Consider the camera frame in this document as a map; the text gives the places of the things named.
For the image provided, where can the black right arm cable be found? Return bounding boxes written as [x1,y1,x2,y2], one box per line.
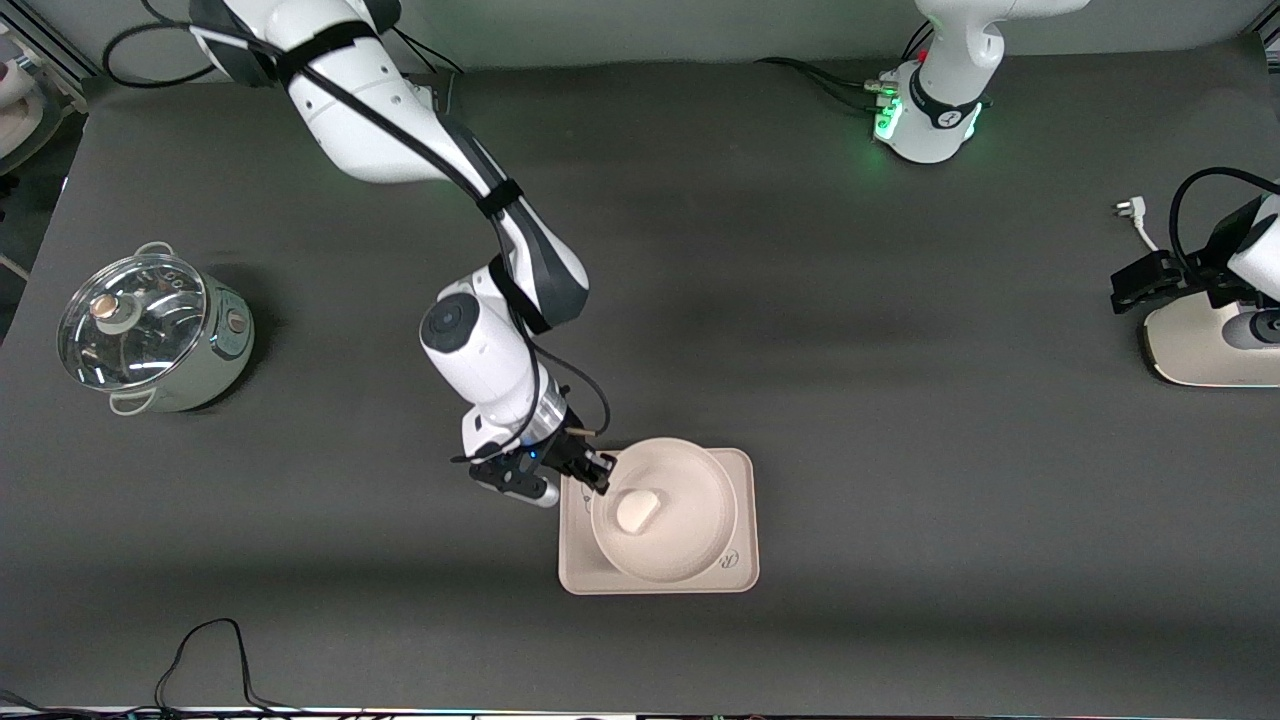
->
[100,0,613,466]

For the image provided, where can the round beige plate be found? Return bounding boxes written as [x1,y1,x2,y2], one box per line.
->
[590,437,741,586]

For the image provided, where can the black floor cable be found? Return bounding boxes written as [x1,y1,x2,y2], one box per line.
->
[150,618,311,717]

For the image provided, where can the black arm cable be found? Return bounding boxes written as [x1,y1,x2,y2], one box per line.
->
[1167,166,1280,279]
[100,0,613,466]

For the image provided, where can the black left arm base cables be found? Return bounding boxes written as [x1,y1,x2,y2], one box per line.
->
[755,20,936,116]

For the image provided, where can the beige rectangular rabbit tray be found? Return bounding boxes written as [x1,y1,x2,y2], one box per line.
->
[557,447,761,596]

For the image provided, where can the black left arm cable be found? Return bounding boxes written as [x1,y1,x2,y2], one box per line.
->
[1167,166,1280,279]

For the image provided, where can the white toaster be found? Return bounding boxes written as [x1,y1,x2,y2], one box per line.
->
[1140,290,1280,388]

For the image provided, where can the pale green electric pot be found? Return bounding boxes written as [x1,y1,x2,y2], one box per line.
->
[100,242,256,416]

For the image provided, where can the white power plug cord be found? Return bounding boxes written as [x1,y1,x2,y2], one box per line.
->
[1114,197,1163,253]

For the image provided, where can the aluminium frame rail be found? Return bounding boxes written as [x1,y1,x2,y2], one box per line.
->
[0,0,93,101]

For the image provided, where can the glass pot lid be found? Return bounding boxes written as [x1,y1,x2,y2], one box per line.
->
[57,253,209,391]

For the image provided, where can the beige round background object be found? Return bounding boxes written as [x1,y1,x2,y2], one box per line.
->
[0,40,51,163]

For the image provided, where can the white steamed bun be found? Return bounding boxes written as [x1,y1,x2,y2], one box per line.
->
[615,488,663,534]

